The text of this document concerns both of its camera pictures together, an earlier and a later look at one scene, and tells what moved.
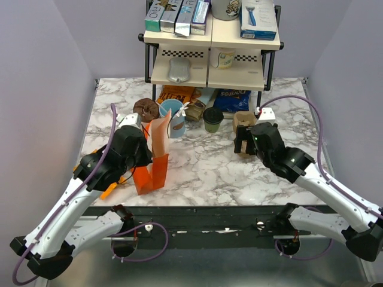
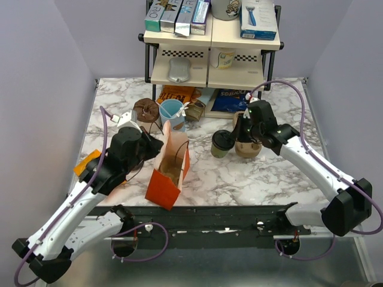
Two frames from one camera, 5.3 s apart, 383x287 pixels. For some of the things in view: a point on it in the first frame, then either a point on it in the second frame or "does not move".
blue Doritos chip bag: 229,100 does not move
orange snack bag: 184,94 does not move
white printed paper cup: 222,58 does not move
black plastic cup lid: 213,115 to 223,140
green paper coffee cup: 212,124 to 217,152
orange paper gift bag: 152,177 to 172,162
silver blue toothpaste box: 184,20 does not move
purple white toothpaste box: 199,17 does not move
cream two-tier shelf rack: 221,59 does not move
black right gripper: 243,132 to 237,134
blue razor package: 257,20 does not move
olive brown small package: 195,109 does not move
